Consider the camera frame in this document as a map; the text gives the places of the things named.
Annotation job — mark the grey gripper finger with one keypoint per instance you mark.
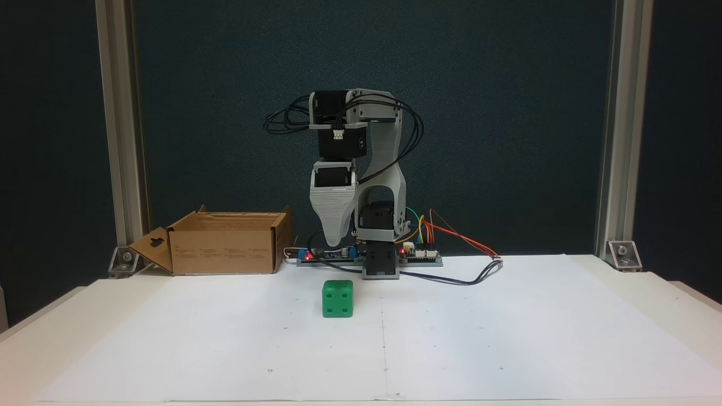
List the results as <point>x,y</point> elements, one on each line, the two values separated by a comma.
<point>333,214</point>

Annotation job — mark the green dice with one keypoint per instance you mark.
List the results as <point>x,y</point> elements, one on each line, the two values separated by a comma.
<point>337,299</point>

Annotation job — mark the grey printed robot arm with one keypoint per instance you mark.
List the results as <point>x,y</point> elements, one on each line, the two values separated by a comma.
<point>386,146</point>

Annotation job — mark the small controller circuit board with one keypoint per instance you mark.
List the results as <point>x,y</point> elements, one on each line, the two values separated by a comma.
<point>423,256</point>

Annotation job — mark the open cardboard box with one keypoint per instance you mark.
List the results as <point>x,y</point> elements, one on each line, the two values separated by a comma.
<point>225,248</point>

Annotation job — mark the metal corner bracket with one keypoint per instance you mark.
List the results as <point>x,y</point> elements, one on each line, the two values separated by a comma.
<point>623,256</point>
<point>125,262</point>

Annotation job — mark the aluminium frame post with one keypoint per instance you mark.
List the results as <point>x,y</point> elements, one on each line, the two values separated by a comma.
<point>623,113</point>
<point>121,113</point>

